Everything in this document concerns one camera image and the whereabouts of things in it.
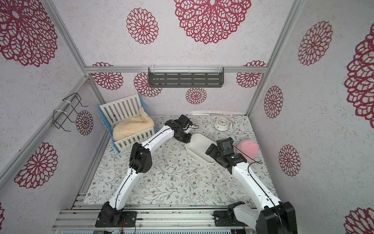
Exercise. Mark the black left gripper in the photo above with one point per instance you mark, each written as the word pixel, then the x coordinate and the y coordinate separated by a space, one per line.
pixel 187 140

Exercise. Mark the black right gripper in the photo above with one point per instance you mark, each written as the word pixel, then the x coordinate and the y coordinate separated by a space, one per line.
pixel 213 150

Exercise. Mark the white plastic storage box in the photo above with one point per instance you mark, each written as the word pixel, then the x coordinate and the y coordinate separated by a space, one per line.
pixel 198 146

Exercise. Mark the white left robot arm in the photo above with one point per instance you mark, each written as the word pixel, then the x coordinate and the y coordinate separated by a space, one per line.
pixel 141 162

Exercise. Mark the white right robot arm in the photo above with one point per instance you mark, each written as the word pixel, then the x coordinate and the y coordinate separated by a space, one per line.
pixel 271 216

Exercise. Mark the white alarm clock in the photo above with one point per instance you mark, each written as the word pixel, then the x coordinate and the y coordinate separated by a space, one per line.
pixel 222 124

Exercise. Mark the beige plush cloth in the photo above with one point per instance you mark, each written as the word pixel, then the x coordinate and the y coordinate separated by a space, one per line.
pixel 133 125

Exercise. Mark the white slatted blue basket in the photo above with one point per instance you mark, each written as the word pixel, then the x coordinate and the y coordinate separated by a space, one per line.
pixel 116 111

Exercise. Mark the dark grey wall shelf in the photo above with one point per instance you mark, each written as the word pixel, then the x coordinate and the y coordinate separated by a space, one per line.
pixel 190 78

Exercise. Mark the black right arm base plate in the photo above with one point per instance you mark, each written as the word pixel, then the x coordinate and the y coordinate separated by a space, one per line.
pixel 227 218

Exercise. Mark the black wire wall rack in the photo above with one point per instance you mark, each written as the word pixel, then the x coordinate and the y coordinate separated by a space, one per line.
pixel 60 116

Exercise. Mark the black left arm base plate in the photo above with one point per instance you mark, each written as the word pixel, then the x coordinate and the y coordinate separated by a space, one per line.
pixel 117 218

